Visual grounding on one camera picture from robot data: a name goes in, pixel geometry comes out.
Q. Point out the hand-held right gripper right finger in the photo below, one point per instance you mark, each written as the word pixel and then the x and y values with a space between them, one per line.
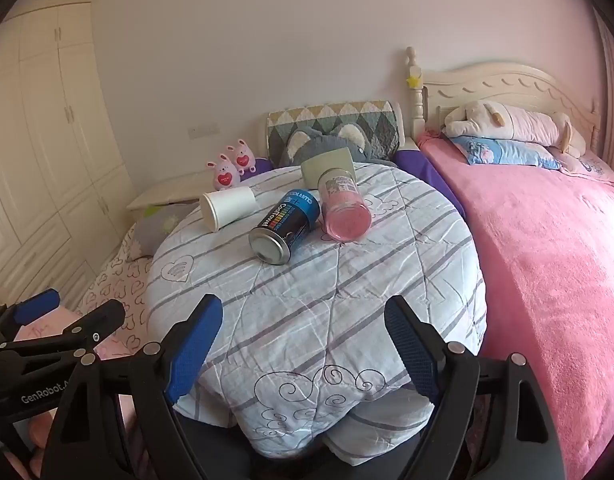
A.
pixel 412 355

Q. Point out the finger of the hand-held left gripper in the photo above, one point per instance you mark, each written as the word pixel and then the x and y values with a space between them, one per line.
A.
pixel 37 306
pixel 104 317

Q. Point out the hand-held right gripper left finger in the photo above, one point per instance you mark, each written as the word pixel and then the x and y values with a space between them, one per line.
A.
pixel 192 355

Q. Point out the white cup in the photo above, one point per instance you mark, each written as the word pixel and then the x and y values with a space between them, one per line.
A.
pixel 232 205

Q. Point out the pale green paper cup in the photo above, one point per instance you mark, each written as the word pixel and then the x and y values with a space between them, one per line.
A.
pixel 327 162

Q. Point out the pink cloth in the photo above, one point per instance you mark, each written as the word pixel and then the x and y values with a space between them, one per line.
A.
pixel 114 347

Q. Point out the heart print sheet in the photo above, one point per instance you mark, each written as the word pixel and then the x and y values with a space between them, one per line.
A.
pixel 119 280

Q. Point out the striped light blue quilt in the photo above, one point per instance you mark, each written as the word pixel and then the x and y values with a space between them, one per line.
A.
pixel 337 305

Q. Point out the grey flower pillow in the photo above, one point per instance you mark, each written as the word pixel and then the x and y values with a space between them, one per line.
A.
pixel 157 227

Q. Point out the white bedside board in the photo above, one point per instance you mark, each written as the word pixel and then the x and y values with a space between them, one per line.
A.
pixel 167 190

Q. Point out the pink fleece blanket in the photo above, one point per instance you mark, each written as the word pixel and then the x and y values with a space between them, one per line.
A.
pixel 537 270

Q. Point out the clear jar with pink contents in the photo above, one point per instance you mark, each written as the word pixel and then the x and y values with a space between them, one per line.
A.
pixel 344 210

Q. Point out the blue and black can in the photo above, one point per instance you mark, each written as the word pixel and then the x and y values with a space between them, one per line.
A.
pixel 287 220

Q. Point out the cream wardrobe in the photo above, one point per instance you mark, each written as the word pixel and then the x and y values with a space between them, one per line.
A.
pixel 42 140

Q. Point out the purple sheet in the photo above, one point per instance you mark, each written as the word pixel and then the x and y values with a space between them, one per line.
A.
pixel 427 175

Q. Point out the pink bunny toy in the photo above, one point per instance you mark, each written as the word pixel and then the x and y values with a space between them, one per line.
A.
pixel 243 156
pixel 225 175

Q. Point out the blue printed pillow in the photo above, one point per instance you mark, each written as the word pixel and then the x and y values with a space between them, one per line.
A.
pixel 507 152

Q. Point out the grey plush toy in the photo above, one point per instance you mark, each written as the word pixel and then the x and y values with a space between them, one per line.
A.
pixel 314 149

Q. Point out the diamond patterned quilted cover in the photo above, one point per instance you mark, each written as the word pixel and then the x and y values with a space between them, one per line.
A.
pixel 377 120

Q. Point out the white and pink plush toy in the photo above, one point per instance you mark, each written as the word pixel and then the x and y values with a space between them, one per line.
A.
pixel 517 122

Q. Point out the pink printed pillow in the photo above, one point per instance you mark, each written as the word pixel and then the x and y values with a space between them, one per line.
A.
pixel 587 166

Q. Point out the yellow star sticker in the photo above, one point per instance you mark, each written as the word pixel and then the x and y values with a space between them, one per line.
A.
pixel 413 81

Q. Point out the cream wooden headboard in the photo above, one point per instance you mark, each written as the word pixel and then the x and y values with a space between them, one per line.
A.
pixel 507 87

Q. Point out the pink curtain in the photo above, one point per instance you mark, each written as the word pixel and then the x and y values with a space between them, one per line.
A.
pixel 609 70

